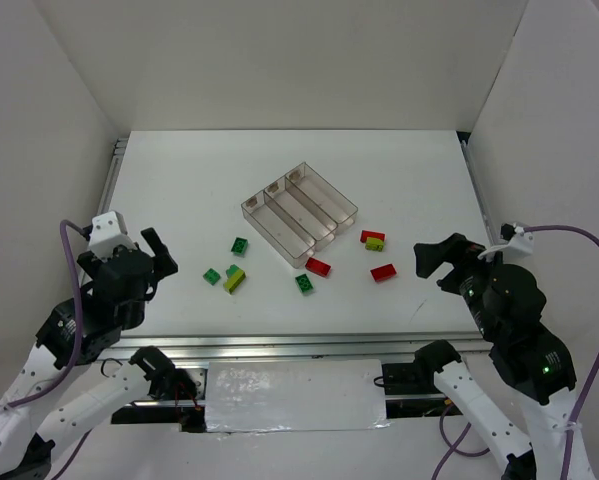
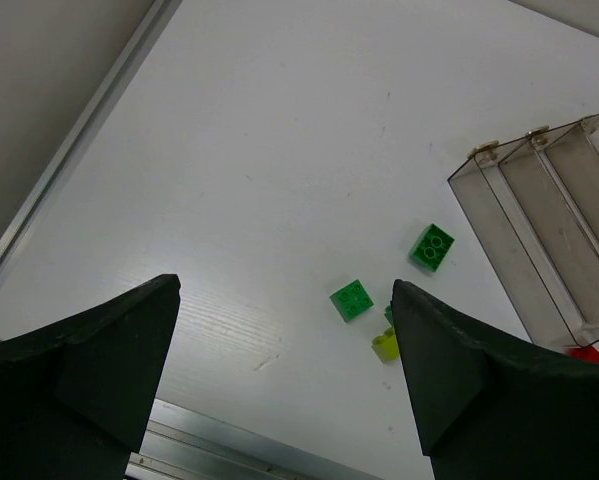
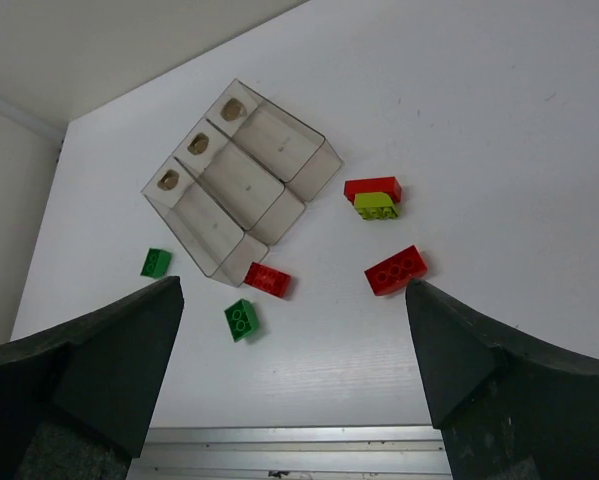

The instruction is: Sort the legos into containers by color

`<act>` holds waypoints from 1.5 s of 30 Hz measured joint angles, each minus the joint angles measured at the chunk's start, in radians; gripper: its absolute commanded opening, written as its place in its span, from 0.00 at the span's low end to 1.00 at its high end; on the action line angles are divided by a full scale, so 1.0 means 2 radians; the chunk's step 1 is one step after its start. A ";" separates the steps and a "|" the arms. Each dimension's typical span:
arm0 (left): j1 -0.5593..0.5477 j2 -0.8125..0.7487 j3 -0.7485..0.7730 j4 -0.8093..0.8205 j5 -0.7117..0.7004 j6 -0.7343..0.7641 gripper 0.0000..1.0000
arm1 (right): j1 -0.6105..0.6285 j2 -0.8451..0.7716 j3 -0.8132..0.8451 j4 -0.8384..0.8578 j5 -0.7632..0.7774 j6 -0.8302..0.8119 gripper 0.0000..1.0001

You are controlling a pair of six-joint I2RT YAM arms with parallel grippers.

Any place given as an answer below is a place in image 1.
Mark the small green square lego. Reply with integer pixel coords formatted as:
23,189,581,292
203,268,221,285

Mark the dark green sloped lego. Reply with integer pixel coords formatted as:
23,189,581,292
226,264,245,280

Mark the lime lego block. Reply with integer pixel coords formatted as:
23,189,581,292
223,269,246,295

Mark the red lego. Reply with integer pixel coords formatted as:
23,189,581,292
370,264,397,283
360,230,386,243
305,257,332,278

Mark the green lego two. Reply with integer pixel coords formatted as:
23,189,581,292
230,237,248,257

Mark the small lime lego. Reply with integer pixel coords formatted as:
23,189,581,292
365,237,385,252

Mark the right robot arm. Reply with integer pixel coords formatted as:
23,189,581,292
414,224,599,479

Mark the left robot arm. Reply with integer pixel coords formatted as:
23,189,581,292
0,220,198,479

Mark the clear left container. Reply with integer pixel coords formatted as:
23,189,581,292
241,190,315,268

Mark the clear right container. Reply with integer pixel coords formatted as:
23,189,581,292
285,162,358,233

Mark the silver tape sheet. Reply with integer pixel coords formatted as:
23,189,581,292
205,359,389,433

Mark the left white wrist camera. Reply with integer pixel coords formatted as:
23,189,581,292
88,210,136,261

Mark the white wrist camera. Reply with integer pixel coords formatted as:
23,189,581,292
477,222,534,262
88,210,136,261

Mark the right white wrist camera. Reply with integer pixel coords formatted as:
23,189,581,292
477,222,534,262

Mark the aluminium frame rail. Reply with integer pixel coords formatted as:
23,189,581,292
102,332,490,362

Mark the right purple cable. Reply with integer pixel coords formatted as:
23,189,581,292
431,224,599,480

